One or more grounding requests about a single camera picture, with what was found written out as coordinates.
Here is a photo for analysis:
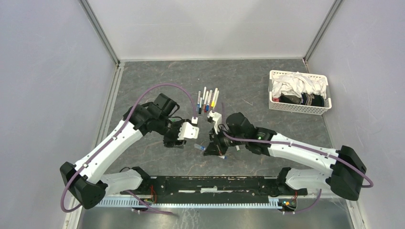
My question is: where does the white plastic basket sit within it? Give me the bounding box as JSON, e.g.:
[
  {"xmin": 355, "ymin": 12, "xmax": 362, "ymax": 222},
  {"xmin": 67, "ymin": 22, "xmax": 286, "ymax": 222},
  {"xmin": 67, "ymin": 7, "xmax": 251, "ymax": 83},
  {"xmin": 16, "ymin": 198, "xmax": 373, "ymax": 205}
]
[{"xmin": 268, "ymin": 70, "xmax": 332, "ymax": 115}]

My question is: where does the white marker blue cap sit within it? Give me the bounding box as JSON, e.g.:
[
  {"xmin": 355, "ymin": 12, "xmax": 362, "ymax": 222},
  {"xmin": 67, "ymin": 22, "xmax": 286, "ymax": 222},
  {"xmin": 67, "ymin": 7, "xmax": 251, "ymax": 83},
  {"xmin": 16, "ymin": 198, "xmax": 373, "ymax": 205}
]
[{"xmin": 206, "ymin": 90, "xmax": 213, "ymax": 112}]

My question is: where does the white marker upper left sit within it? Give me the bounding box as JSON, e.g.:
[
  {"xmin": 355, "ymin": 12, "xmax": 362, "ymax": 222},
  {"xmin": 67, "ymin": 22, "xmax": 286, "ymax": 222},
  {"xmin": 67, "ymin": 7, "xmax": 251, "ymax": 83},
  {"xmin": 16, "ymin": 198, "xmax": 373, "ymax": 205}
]
[{"xmin": 201, "ymin": 86, "xmax": 207, "ymax": 104}]

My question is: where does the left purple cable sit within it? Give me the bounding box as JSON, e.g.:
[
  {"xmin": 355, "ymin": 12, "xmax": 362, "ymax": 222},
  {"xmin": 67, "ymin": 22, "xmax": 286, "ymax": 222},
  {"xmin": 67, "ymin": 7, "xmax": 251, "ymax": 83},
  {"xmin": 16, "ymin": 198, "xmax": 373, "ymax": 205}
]
[{"xmin": 60, "ymin": 83, "xmax": 198, "ymax": 216}]

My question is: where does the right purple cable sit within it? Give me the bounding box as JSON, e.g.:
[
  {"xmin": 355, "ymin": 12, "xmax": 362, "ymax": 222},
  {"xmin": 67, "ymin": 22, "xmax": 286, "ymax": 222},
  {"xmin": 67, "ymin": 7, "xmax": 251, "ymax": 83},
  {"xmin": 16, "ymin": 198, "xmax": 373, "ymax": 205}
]
[{"xmin": 221, "ymin": 103, "xmax": 374, "ymax": 214}]

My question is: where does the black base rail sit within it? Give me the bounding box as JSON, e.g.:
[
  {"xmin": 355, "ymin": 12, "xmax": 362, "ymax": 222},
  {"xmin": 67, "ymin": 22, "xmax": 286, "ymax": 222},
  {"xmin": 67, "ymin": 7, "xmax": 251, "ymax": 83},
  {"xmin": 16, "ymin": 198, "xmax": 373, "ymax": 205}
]
[{"xmin": 132, "ymin": 176, "xmax": 308, "ymax": 204}]

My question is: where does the dark cloth in basket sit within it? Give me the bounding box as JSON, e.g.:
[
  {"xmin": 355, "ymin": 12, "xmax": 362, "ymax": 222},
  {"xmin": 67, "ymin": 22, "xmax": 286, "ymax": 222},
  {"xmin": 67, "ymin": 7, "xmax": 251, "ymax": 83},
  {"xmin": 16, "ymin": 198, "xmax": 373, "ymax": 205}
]
[{"xmin": 278, "ymin": 93, "xmax": 325, "ymax": 107}]

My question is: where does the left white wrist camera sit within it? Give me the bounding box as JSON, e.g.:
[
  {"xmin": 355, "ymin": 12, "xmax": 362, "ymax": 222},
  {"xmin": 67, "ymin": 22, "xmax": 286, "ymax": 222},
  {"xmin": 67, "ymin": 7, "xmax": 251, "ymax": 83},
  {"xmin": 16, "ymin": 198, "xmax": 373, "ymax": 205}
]
[{"xmin": 177, "ymin": 117, "xmax": 200, "ymax": 140}]

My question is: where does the white marker brown cap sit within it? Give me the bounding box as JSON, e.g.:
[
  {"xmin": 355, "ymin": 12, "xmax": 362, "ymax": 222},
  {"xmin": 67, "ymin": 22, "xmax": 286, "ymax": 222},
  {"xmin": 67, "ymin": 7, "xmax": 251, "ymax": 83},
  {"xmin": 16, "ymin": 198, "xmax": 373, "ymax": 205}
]
[{"xmin": 202, "ymin": 91, "xmax": 209, "ymax": 113}]

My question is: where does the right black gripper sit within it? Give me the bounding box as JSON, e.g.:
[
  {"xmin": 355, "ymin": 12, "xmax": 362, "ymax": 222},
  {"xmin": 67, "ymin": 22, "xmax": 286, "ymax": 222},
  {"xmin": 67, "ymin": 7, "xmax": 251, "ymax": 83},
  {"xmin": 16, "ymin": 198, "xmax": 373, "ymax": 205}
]
[{"xmin": 203, "ymin": 125, "xmax": 246, "ymax": 156}]

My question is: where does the white pen blue cap barcode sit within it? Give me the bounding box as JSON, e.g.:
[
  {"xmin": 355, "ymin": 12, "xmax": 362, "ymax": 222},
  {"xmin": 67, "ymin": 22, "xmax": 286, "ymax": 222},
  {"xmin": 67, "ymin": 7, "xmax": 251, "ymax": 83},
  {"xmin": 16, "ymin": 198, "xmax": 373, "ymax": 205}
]
[{"xmin": 194, "ymin": 144, "xmax": 227, "ymax": 159}]

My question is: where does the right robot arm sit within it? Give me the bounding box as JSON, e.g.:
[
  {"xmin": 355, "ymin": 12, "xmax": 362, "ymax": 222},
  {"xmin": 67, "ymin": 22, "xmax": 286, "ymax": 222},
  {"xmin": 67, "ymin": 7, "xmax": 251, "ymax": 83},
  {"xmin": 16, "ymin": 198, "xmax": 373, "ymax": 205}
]
[{"xmin": 204, "ymin": 111, "xmax": 373, "ymax": 201}]

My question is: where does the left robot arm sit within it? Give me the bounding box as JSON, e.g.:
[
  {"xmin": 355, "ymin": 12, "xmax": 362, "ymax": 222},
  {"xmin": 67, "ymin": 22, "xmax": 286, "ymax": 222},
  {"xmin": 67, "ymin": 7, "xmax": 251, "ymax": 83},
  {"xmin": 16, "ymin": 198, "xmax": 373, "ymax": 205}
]
[{"xmin": 60, "ymin": 93, "xmax": 199, "ymax": 209}]

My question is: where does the white cloth in basket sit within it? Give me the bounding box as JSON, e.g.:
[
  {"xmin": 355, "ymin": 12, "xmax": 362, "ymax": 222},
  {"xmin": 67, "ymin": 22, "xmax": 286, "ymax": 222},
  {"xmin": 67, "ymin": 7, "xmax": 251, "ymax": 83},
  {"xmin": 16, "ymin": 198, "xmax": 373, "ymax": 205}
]
[{"xmin": 271, "ymin": 72, "xmax": 328, "ymax": 98}]

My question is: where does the purple cable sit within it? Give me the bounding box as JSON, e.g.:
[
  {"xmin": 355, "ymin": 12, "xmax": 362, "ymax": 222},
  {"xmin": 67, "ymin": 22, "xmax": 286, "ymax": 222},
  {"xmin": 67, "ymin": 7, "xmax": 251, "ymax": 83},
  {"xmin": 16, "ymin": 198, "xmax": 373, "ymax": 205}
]
[
  {"xmin": 221, "ymin": 103, "xmax": 374, "ymax": 214},
  {"xmin": 60, "ymin": 83, "xmax": 198, "ymax": 216}
]

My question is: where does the white marker pale yellow cap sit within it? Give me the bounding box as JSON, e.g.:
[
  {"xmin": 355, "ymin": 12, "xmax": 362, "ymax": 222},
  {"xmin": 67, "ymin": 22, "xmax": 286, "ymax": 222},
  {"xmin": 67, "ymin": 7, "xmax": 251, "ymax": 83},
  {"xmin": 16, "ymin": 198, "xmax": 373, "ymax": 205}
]
[{"xmin": 212, "ymin": 90, "xmax": 220, "ymax": 110}]

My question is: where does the white cable comb strip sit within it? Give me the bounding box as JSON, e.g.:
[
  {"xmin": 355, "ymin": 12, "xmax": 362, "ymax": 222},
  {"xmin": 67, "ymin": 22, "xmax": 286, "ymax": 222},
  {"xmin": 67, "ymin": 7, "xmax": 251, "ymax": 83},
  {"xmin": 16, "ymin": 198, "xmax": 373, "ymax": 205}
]
[{"xmin": 97, "ymin": 197, "xmax": 282, "ymax": 210}]

